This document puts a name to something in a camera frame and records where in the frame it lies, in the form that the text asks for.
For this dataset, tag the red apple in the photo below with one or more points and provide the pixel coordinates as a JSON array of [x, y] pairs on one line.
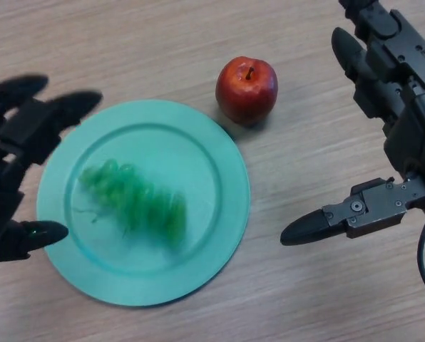
[[246, 94]]

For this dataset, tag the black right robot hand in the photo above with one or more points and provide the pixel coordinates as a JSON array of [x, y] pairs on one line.
[[417, 142]]

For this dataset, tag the round teal plate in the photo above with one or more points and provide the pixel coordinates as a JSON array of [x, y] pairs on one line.
[[205, 178]]

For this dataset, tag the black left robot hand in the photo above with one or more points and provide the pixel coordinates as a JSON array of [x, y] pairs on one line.
[[30, 132]]

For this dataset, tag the green plastic grape bunch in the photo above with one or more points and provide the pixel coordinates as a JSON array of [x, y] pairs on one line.
[[134, 199]]

